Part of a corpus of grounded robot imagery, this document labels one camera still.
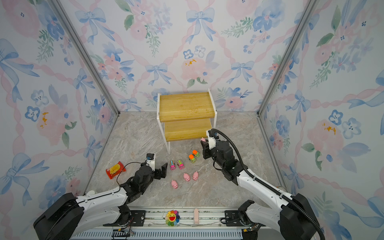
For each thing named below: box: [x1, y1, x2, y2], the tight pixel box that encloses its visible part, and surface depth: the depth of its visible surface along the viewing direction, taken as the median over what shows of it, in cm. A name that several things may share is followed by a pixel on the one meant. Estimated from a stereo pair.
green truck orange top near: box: [188, 154, 197, 163], surface depth 94 cm
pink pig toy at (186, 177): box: [183, 173, 191, 182], surface depth 88 cm
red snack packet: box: [106, 161, 127, 180], surface depth 90 cm
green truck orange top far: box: [192, 149, 200, 158], surface depth 97 cm
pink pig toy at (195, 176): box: [192, 171, 199, 181], surface depth 88 cm
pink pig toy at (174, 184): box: [171, 180, 178, 189], surface depth 85 cm
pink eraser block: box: [194, 208, 200, 224], surface depth 75 cm
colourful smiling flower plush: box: [165, 210, 180, 227], surface depth 75 cm
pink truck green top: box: [177, 159, 185, 170], surface depth 92 cm
